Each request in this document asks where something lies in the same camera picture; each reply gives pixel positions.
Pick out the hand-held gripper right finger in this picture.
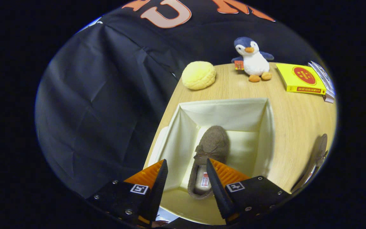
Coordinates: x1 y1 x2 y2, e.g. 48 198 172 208
206 158 290 224

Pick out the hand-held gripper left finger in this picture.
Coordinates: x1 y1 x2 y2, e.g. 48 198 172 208
86 159 168 227

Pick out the brown felt shoe with bow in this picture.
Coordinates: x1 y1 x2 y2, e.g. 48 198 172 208
291 134 329 193
188 125 231 200

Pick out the cream fabric storage box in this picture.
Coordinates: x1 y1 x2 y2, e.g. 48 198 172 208
161 98 275 225

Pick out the yellow bun plush toy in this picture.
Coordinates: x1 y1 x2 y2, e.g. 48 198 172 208
181 61 216 90

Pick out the blue white penguin plush toy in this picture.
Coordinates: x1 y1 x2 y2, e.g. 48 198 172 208
231 37 275 82

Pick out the yellow book with red circle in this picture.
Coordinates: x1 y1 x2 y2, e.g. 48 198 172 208
276 63 327 95

